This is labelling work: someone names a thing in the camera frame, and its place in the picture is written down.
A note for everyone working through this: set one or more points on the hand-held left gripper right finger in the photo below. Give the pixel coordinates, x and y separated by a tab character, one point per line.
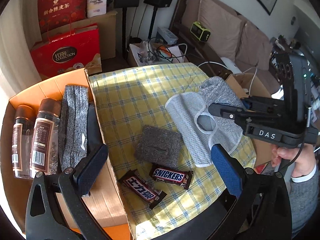
226	172

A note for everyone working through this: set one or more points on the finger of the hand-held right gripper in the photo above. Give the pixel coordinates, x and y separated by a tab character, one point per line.
260	103
225	112

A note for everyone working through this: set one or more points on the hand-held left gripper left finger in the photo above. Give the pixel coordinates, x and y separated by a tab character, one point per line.
91	170

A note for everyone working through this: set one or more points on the light grey cloth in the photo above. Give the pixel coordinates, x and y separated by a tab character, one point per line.
220	90

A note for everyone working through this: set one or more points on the black sleep mask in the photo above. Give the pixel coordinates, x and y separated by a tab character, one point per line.
93	130

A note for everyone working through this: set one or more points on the white mesh face cover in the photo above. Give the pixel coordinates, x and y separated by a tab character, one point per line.
182	115

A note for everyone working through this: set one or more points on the grey knit headband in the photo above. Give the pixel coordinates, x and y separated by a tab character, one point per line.
72	120

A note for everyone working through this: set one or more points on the brown chocolate bar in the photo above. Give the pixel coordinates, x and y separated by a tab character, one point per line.
170	176
142	188

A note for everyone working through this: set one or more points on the brown lid jar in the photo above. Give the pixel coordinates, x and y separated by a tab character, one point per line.
43	135
22	142

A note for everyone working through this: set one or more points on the dark grey knit wristband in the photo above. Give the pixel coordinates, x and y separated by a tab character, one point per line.
157	147

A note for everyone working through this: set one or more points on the orange cardboard box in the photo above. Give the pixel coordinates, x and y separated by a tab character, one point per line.
50	87

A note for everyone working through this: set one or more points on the person's right forearm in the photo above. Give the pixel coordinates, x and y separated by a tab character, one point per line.
305	205

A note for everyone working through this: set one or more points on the person's right hand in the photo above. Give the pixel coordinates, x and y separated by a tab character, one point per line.
303	160

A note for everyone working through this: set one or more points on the brown sofa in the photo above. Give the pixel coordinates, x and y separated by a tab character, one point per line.
265	77

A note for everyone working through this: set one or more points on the brown cardboard box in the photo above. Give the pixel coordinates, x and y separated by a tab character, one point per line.
260	152

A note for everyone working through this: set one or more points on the cluttered shelf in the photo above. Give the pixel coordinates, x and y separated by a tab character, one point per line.
280	45

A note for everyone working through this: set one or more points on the medium brown sofa cushion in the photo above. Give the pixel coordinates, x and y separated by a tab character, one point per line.
255	47

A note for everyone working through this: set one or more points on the yellow plaid tablecloth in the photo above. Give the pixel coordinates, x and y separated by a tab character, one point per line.
130	100

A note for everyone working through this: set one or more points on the large brown sofa cushion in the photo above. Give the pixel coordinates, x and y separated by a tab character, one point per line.
222	30

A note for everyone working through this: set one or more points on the green radio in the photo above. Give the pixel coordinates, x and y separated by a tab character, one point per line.
200	32

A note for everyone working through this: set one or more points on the grey device box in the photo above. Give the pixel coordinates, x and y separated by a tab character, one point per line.
167	35

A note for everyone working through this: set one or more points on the black speaker stand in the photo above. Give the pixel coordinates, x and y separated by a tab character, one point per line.
124	32
153	22

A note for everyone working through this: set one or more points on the red gift box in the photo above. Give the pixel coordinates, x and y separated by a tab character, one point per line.
65	55

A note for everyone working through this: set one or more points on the large brown cardboard carton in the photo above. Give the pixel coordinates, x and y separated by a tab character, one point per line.
107	37

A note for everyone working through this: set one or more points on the white curtain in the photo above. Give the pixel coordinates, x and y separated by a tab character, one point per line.
15	42

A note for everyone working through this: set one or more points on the red gift bag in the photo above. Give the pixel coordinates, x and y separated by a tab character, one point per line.
62	5

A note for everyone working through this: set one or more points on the white tissue pack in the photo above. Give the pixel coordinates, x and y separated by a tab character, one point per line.
97	2

